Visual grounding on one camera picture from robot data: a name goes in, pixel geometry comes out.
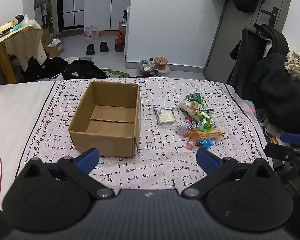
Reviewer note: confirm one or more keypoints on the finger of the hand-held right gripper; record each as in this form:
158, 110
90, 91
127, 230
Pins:
277, 151
291, 137

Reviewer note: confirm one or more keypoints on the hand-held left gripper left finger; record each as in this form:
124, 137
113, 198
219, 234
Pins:
87, 159

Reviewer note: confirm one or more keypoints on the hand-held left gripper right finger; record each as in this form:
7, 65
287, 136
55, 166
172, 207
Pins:
207, 160

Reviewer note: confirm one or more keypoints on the blue snack packet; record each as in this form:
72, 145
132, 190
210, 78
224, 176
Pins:
207, 143

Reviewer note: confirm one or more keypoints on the pink orange snack packet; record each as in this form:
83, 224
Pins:
191, 143

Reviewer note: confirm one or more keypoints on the orange cracker packet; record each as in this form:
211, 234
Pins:
207, 133

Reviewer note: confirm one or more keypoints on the brown cardboard box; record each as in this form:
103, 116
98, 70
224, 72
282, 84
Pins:
110, 140

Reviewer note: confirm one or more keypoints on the small green white snack packet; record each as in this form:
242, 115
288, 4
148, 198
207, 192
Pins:
203, 124

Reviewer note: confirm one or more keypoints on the purple snack packet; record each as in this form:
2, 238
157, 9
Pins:
183, 129

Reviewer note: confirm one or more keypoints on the long white snack packet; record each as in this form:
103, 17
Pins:
188, 107

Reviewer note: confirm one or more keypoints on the clear packet of white cakes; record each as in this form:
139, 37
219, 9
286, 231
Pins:
166, 116

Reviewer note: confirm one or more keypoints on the pink plush item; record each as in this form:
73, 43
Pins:
252, 109

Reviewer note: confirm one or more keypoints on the black coats on rack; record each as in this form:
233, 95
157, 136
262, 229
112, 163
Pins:
272, 85

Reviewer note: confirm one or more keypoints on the beige knitted cloth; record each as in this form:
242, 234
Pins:
298, 70

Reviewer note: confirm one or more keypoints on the white bed sheet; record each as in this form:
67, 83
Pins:
15, 110

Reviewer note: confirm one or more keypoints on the green floor rug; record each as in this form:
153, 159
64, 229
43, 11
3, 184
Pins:
115, 73

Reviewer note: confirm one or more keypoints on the black backpack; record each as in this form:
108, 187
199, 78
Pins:
82, 68

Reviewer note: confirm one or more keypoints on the clear plastic container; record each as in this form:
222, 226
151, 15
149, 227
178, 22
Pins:
164, 72

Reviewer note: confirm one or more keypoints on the pile of black clothes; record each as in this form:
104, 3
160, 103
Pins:
47, 66

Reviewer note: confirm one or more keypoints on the grey door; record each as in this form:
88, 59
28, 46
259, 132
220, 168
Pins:
240, 45

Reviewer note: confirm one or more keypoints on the brown lidded tub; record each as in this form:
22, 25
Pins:
161, 62

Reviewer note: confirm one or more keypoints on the clear plastic bag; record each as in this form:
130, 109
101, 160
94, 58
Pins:
145, 66

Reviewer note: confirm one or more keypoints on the black slipper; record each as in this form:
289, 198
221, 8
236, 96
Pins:
104, 46
90, 49

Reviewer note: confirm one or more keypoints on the open cardboard floor box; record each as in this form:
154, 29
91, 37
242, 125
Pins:
55, 48

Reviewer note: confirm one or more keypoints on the dark red-labelled bottle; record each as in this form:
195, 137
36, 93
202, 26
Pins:
119, 42

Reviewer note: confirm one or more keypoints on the pink wrapped water bottle pack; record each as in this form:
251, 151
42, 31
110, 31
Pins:
91, 32

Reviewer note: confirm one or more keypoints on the yellow wooden table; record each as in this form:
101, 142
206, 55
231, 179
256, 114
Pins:
5, 60

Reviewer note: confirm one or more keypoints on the dotted cream tablecloth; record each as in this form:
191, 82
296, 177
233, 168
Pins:
22, 42

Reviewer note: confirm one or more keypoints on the black spray bottle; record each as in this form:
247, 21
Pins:
124, 18

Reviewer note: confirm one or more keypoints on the white kitchen cabinet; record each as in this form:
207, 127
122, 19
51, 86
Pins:
102, 12

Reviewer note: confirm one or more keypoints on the dark-haired doll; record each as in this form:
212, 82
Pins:
18, 21

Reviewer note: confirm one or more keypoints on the white refrigerator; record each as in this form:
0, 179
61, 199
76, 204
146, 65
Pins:
72, 5

